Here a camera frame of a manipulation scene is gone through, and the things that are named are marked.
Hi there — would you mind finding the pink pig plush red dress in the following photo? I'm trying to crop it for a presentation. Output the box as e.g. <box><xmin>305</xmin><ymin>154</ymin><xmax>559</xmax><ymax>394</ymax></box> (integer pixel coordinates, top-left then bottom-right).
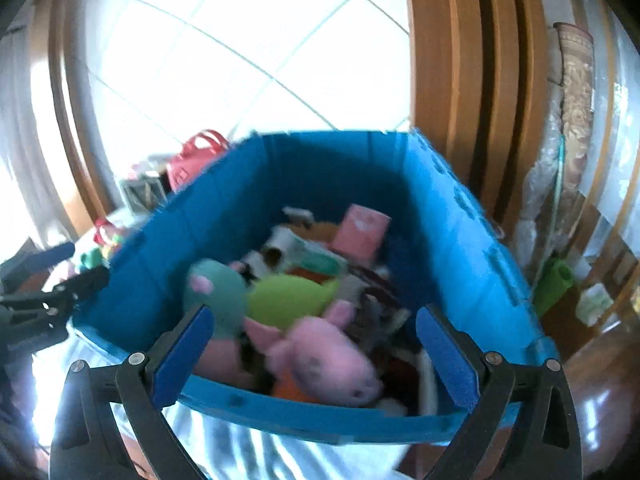
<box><xmin>93</xmin><ymin>218</ymin><xmax>125</xmax><ymax>247</ymax></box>

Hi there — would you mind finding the green rolled mat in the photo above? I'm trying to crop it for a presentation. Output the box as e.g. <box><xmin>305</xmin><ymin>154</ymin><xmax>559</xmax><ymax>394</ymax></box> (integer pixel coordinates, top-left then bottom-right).
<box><xmin>533</xmin><ymin>258</ymin><xmax>575</xmax><ymax>318</ymax></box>

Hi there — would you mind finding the dark green gift box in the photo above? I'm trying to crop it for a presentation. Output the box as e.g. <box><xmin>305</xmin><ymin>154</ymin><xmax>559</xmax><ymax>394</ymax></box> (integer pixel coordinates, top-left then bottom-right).
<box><xmin>119</xmin><ymin>174</ymin><xmax>167</xmax><ymax>214</ymax></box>

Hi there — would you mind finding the light blue striped bedsheet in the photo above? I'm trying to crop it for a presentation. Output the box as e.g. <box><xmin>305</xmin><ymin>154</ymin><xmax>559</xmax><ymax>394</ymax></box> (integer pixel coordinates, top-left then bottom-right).
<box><xmin>32</xmin><ymin>335</ymin><xmax>409</xmax><ymax>479</ymax></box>

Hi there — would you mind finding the teal plush toy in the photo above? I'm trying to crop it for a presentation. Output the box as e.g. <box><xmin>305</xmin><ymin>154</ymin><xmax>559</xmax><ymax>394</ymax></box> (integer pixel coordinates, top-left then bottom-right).
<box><xmin>182</xmin><ymin>259</ymin><xmax>248</xmax><ymax>339</ymax></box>

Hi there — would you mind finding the red toy suitcase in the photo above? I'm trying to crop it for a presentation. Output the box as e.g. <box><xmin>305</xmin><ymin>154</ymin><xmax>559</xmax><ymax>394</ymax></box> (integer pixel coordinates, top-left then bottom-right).
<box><xmin>167</xmin><ymin>129</ymin><xmax>231</xmax><ymax>193</ymax></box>

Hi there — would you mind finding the pink box in bin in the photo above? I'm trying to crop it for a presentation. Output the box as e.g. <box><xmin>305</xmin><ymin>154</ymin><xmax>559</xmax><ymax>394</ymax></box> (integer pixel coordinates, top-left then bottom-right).
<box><xmin>329</xmin><ymin>204</ymin><xmax>390</xmax><ymax>266</ymax></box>

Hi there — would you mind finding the lime green plush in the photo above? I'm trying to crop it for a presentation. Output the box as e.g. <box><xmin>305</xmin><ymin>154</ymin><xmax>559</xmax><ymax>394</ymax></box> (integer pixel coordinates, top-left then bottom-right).
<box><xmin>246</xmin><ymin>274</ymin><xmax>340</xmax><ymax>330</ymax></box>

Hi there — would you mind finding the wooden headboard frame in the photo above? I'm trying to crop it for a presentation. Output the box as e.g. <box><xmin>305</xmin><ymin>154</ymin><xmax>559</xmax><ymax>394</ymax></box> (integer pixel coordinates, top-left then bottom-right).
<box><xmin>408</xmin><ymin>0</ymin><xmax>549</xmax><ymax>234</ymax></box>

